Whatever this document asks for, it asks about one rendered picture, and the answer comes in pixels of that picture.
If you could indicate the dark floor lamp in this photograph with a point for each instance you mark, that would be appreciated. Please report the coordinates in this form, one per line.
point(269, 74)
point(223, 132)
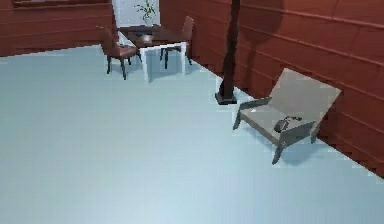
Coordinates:
point(230, 60)

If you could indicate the dark table with white legs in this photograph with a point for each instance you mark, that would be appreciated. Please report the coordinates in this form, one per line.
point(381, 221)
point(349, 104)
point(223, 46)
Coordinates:
point(156, 38)

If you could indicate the brown dining chair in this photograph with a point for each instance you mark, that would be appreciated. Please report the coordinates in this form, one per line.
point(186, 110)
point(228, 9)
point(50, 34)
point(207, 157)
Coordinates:
point(116, 50)
point(186, 33)

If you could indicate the green house plant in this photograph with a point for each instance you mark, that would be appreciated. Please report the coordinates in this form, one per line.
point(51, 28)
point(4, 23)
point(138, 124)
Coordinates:
point(147, 11)

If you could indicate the dark grey object on armchair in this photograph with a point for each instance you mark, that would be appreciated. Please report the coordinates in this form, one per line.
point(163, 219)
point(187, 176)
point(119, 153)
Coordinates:
point(282, 124)

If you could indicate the grey armchair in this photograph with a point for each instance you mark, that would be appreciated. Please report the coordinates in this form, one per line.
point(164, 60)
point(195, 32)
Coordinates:
point(300, 96)

